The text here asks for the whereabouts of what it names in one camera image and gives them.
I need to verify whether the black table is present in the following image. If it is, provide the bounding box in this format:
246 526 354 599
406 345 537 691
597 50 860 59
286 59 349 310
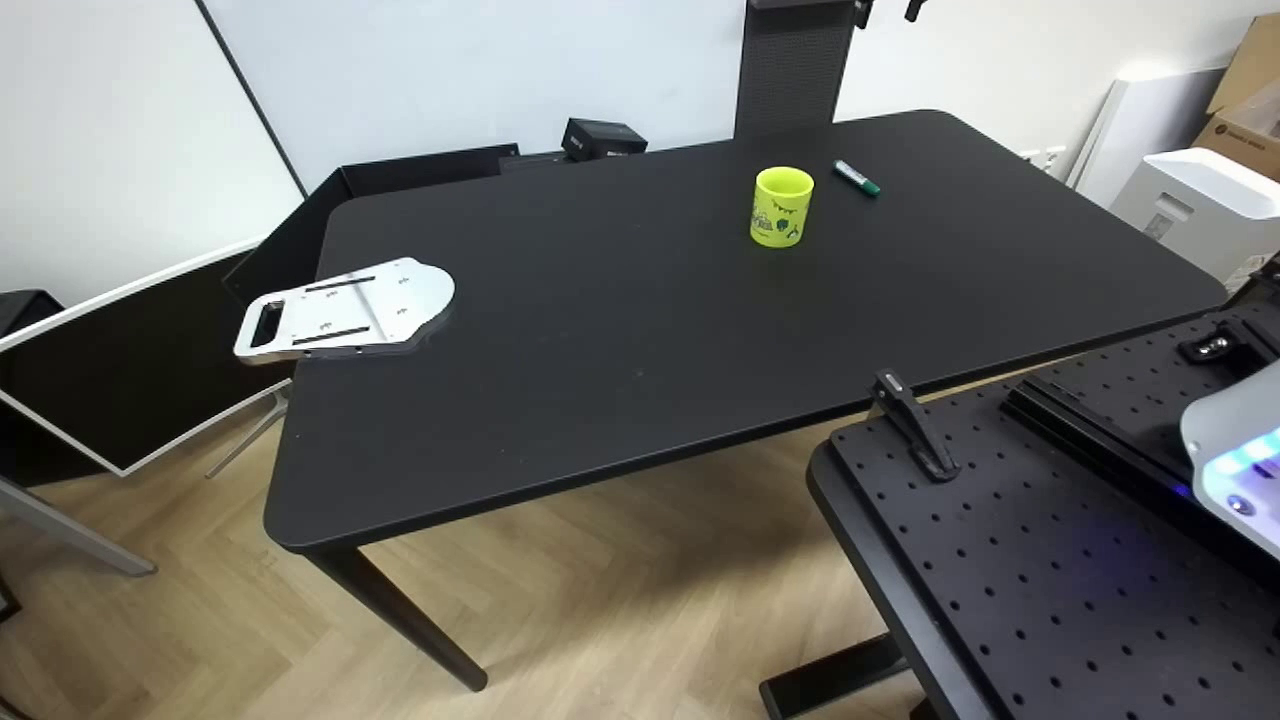
265 114 1225 687

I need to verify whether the small black box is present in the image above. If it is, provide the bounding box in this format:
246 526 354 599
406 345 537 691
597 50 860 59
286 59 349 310
560 116 648 161

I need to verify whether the white metal mounting plate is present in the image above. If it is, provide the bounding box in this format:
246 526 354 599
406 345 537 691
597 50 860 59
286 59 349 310
232 256 455 363

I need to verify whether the white whiteboard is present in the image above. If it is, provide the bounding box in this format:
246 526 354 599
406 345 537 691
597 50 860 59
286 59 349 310
197 0 745 190

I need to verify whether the yellow-green mug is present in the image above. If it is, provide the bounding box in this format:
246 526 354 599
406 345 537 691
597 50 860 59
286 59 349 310
749 164 817 248

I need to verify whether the white box appliance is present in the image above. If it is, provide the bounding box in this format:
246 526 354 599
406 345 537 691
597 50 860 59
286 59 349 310
1114 150 1280 292

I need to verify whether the black vertical column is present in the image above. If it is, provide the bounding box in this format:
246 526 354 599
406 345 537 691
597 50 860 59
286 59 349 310
737 0 860 139

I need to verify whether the black mounting plate on cart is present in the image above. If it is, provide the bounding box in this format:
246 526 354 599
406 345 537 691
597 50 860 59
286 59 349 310
1006 316 1280 505

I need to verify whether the white framed dark panel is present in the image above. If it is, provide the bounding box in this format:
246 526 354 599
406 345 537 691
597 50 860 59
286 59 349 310
0 256 291 478

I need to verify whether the white leaning board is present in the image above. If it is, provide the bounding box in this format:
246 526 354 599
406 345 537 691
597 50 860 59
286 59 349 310
1067 68 1219 205

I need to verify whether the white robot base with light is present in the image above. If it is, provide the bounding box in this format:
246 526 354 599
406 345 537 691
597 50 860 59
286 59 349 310
1181 359 1280 559

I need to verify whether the cardboard box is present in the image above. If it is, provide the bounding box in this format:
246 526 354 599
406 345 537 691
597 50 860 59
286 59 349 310
1195 12 1280 182

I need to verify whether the black clamp lever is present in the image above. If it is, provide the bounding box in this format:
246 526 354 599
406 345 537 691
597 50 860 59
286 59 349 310
878 372 962 485

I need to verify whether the green marker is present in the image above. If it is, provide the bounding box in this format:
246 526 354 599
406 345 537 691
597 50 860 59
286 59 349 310
833 161 884 200

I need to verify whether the black perforated breadboard cart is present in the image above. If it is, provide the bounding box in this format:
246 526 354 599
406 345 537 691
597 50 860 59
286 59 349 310
755 312 1280 720

